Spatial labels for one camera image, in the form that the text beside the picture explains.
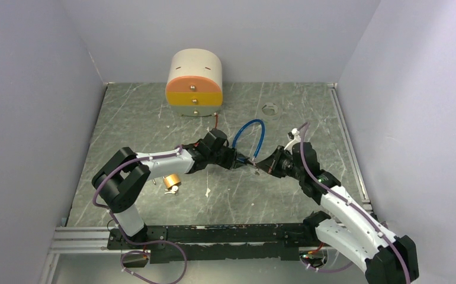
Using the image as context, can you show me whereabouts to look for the brass padlock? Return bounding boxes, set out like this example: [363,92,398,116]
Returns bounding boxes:
[162,174,182,191]

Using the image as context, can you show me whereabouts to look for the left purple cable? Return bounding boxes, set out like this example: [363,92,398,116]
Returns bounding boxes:
[91,145,184,246]

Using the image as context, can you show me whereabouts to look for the blue cable lock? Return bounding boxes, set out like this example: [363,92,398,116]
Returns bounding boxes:
[232,118,266,163]

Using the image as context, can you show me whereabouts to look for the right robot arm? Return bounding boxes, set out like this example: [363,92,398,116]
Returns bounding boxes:
[255,142,419,283]

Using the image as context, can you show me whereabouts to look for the padlock keys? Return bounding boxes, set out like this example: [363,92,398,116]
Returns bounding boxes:
[165,185,179,195]

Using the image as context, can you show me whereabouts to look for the beige drawer cabinet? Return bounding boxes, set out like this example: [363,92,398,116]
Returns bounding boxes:
[165,49,223,117]

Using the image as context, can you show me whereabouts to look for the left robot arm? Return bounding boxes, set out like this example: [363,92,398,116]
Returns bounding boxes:
[92,129,249,249]

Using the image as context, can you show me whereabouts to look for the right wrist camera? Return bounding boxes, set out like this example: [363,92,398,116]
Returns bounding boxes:
[284,128,301,152]

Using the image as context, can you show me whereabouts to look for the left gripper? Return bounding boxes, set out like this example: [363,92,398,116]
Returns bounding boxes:
[208,146,249,170]

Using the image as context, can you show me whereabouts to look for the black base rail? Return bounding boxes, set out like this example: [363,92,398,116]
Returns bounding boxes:
[107,223,320,264]

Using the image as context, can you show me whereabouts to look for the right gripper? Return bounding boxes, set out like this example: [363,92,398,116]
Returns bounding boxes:
[257,145,304,180]

